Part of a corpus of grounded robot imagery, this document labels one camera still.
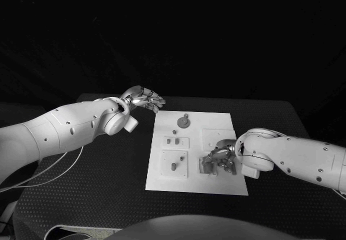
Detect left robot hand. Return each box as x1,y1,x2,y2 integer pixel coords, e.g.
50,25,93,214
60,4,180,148
118,85,167,114

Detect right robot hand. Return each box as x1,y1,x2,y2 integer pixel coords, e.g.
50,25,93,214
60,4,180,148
201,138,240,176

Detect large grey cylinder block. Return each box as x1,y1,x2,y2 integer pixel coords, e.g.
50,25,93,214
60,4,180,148
201,159,217,176

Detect white task board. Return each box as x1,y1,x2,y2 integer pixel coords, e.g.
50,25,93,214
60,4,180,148
144,110,249,196

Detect grey gear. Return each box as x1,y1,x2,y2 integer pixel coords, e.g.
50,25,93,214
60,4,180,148
175,116,191,129

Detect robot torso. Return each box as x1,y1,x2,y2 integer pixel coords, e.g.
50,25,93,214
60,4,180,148
103,214,305,240

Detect white cable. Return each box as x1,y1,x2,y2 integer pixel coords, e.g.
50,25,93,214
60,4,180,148
0,152,69,193
0,146,85,189

